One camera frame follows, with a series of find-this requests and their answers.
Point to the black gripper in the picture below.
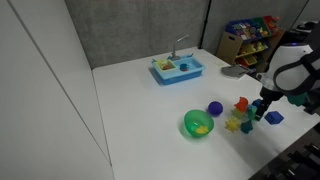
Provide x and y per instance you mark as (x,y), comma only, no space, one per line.
(268,96)

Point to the dark teal toy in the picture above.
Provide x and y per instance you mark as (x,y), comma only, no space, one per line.
(246,127)

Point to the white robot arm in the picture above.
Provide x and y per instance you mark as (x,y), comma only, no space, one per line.
(294,70)

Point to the green cube toy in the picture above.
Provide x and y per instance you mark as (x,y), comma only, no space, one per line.
(251,111)

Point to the blue cube toy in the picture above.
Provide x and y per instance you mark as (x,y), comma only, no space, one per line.
(274,117)

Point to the orange toy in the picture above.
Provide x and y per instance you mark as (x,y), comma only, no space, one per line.
(242,104)

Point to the light green flat toy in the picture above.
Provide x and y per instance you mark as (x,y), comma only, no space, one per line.
(238,114)

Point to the yellow star toy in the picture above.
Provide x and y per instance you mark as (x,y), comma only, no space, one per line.
(232,124)

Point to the purple round ridged toy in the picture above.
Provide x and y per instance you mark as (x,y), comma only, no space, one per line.
(215,108)

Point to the toy storage bin shelf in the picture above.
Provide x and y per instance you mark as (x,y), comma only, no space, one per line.
(250,42)

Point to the yellow toy in bowl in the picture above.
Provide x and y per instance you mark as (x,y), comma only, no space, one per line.
(202,130)

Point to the green plastic bowl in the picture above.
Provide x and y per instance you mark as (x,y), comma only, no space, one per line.
(195,118)

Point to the grey toy faucet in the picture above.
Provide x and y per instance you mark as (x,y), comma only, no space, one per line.
(174,55)

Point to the blue toy sink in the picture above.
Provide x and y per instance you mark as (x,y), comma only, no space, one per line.
(168,71)

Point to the grey flat plate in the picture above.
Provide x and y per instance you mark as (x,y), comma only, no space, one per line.
(234,71)

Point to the blue cup in sink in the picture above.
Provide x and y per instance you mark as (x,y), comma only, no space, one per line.
(184,67)

